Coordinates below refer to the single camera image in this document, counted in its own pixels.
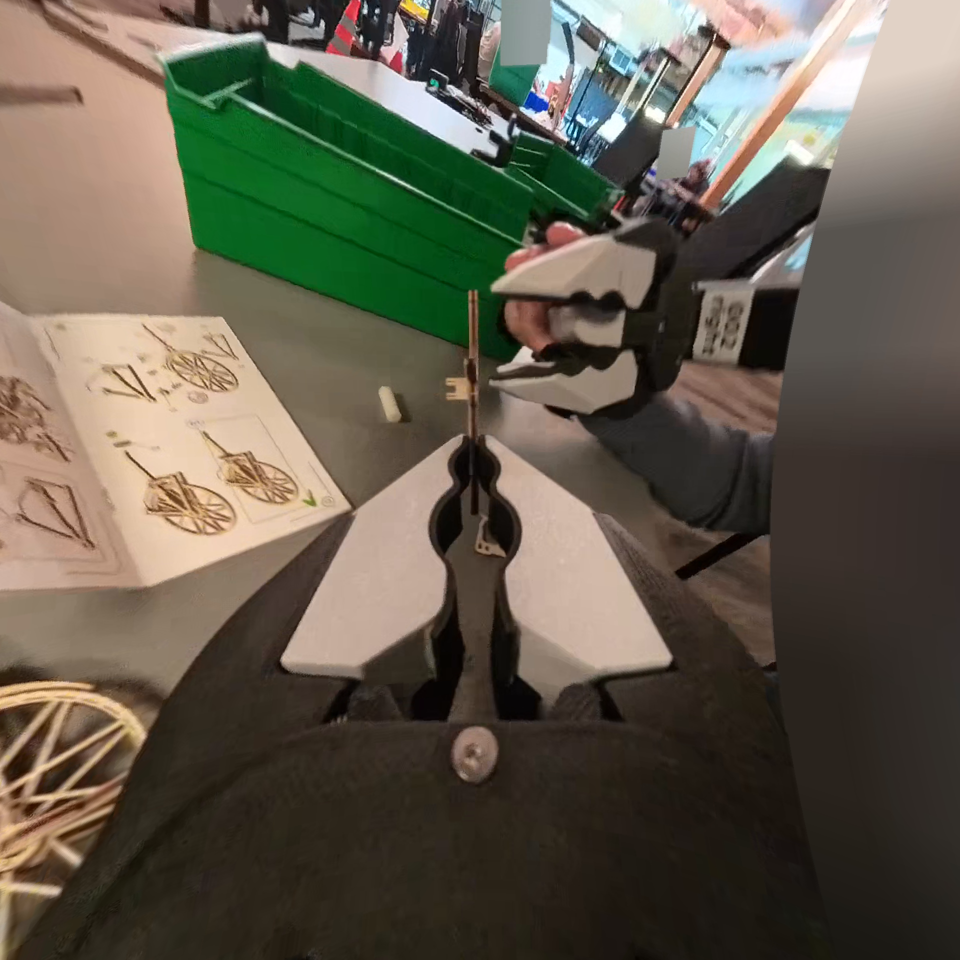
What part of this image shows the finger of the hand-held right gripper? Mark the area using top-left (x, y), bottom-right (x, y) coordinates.
top-left (487, 346), bottom-right (642, 415)
top-left (489, 225), bottom-right (657, 310)

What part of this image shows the green plastic bin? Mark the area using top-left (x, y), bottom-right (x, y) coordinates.
top-left (157, 33), bottom-right (625, 361)

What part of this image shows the orange traffic cone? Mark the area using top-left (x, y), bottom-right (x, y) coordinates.
top-left (326, 0), bottom-right (361, 55)

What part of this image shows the person's right hand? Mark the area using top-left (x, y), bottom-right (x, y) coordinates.
top-left (501, 221), bottom-right (590, 360)

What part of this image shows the curved wooden model part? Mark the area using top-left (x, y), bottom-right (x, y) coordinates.
top-left (466, 291), bottom-right (483, 517)

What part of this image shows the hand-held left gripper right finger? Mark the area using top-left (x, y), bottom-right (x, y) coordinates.
top-left (480, 433), bottom-right (675, 691)

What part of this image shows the person's right forearm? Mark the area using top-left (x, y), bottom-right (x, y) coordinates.
top-left (577, 393), bottom-right (775, 535)

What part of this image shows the wooden spoked wheel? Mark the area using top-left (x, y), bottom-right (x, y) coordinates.
top-left (0, 678), bottom-right (151, 960)

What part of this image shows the white instruction booklet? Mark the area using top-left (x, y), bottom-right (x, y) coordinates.
top-left (0, 300), bottom-right (354, 594)

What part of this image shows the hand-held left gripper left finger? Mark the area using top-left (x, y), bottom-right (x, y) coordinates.
top-left (279, 433), bottom-right (474, 676)

